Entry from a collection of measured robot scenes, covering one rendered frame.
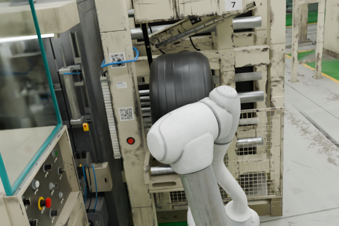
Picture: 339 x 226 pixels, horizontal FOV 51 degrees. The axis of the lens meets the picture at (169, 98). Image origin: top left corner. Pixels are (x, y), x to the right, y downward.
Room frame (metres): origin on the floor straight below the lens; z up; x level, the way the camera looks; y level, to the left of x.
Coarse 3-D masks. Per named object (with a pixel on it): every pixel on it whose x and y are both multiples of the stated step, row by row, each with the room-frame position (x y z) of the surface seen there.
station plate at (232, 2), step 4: (228, 0) 1.93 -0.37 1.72; (232, 0) 1.93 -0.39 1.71; (236, 0) 1.93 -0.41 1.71; (240, 0) 1.92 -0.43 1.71; (228, 4) 1.93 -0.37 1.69; (232, 4) 1.93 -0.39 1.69; (236, 4) 1.93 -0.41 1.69; (240, 4) 1.92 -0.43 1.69; (228, 8) 1.93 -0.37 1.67; (232, 8) 1.93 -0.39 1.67; (236, 8) 1.93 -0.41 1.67; (240, 8) 1.92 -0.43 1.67
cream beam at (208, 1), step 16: (144, 0) 1.96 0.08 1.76; (160, 0) 1.95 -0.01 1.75; (176, 0) 1.95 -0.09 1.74; (192, 0) 1.94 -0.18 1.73; (208, 0) 1.94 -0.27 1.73; (224, 0) 1.93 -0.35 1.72; (144, 16) 1.96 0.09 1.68; (160, 16) 1.95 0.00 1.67; (176, 16) 1.95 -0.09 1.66; (192, 16) 1.94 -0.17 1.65; (208, 16) 1.94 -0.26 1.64
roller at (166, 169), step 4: (152, 168) 1.63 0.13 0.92; (156, 168) 1.63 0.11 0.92; (160, 168) 1.62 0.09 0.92; (164, 168) 1.62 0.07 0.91; (168, 168) 1.62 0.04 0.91; (152, 172) 1.62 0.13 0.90; (156, 172) 1.62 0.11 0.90; (160, 172) 1.62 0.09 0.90; (164, 172) 1.62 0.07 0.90; (168, 172) 1.62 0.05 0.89; (172, 172) 1.62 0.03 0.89
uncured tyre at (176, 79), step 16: (160, 64) 1.68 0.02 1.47; (176, 64) 1.66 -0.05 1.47; (192, 64) 1.65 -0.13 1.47; (208, 64) 1.69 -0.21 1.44; (160, 80) 1.59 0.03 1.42; (176, 80) 1.57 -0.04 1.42; (192, 80) 1.56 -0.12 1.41; (208, 80) 1.58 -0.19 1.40; (160, 96) 1.53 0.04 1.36; (176, 96) 1.52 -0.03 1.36; (192, 96) 1.51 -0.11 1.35; (208, 96) 1.52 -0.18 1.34; (160, 112) 1.50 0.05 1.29
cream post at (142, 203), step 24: (96, 0) 1.71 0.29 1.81; (120, 0) 1.70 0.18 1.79; (120, 24) 1.70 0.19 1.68; (120, 48) 1.70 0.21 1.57; (120, 72) 1.70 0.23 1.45; (120, 96) 1.70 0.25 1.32; (120, 144) 1.71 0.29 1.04; (144, 144) 1.75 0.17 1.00; (144, 192) 1.70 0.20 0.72; (144, 216) 1.70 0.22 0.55
